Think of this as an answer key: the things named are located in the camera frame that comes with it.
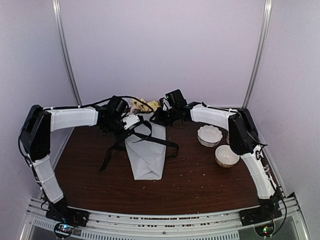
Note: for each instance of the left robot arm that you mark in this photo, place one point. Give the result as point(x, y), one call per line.
point(34, 139)

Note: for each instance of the aluminium frame post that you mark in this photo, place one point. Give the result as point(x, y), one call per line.
point(262, 41)
point(65, 53)

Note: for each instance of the round white bowl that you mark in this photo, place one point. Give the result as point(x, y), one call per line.
point(225, 157)

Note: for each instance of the left aluminium frame post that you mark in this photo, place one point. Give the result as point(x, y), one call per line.
point(65, 53)

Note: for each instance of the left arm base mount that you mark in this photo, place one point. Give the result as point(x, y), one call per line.
point(67, 218)

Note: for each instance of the scalloped white dish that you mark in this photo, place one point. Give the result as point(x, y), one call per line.
point(209, 136)

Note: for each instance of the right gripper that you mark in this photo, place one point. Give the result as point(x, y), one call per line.
point(159, 119)

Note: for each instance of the right aluminium frame post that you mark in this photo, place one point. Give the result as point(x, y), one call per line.
point(262, 41)

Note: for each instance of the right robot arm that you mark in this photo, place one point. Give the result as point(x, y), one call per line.
point(243, 137)

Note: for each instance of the white wrapping paper sheet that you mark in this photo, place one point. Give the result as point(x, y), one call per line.
point(146, 158)

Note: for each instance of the front aluminium rail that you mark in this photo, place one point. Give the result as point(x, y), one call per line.
point(223, 225)

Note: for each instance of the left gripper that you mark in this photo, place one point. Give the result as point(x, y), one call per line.
point(117, 135)

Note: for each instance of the patterned mug yellow inside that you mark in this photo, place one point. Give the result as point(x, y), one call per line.
point(228, 138)

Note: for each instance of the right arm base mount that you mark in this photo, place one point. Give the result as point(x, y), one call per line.
point(262, 218)

